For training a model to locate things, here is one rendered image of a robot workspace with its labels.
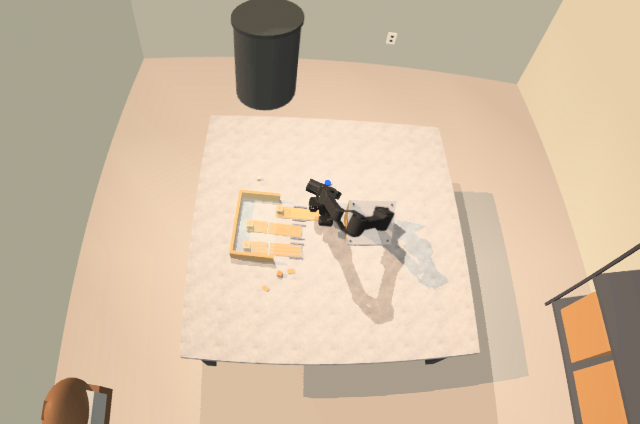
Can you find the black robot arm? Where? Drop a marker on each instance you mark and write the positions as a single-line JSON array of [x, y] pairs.
[[326, 197]]

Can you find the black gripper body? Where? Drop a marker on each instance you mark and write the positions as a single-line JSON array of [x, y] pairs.
[[325, 220]]

